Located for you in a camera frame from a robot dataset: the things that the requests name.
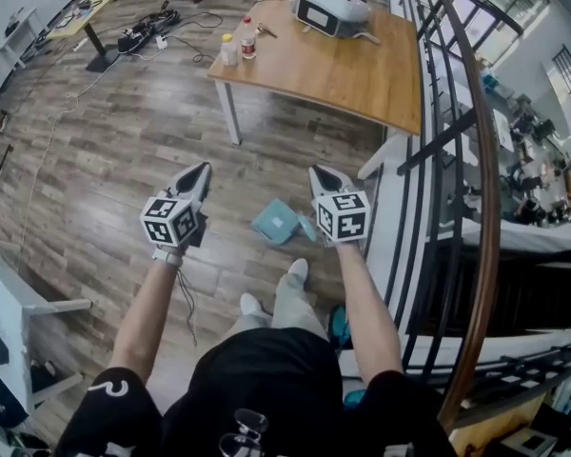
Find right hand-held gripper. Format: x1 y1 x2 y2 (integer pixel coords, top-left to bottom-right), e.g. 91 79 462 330
307 163 371 247

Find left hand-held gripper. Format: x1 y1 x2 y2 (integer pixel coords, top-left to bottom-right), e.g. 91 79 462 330
140 161 214 249

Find teal dustpan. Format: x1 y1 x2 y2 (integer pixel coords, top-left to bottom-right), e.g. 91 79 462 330
250 197 318 247

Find person's left forearm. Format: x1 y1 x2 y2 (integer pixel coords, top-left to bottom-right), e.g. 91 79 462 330
108 262 185 389

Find person's right forearm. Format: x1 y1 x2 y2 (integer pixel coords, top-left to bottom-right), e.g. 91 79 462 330
335 243 405 385

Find white wrist band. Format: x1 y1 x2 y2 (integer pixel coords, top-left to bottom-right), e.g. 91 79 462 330
151 248 185 267

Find wooden table white legs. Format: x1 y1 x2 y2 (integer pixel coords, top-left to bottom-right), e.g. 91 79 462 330
207 0 423 180

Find person's light trousers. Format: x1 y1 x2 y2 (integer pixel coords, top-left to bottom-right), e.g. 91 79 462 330
227 273 329 342

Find person's left white shoe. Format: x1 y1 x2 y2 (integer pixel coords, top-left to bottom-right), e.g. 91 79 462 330
240 292 264 316

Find yellow cap bottle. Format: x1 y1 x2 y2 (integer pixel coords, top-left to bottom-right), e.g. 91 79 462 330
220 33 238 66

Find black bin teal contents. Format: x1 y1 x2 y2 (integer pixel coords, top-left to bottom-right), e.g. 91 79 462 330
327 305 351 349

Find red label bottle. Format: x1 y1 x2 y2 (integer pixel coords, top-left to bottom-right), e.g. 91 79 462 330
240 16 258 60

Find black railing wooden handrail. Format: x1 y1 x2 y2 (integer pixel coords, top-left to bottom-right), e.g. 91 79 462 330
361 0 503 432

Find white grey tabletop appliance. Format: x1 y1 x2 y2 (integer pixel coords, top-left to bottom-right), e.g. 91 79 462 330
294 0 382 45

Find person's black t-shirt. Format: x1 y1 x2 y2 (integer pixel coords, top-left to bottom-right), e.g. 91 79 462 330
54 327 458 457

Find large white table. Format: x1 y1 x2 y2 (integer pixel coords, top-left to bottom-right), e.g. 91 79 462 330
0 233 94 416

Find small white desk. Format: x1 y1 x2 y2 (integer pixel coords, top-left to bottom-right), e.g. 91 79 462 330
0 7 44 70

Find eyeglasses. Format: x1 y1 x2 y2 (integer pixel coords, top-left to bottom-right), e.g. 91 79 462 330
217 407 270 457

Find thin dark gripper cables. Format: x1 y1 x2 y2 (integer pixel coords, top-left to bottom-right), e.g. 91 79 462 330
173 267 199 347

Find black floor cable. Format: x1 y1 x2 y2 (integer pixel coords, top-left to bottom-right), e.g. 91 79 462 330
166 11 225 64

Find white floor cable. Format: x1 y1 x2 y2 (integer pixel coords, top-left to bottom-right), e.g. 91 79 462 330
16 40 106 275

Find pile of black cables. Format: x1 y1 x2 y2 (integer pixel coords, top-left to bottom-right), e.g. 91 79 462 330
117 10 181 55

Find yellow top pedestal table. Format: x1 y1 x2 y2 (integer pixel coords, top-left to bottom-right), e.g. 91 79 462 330
47 0 120 73

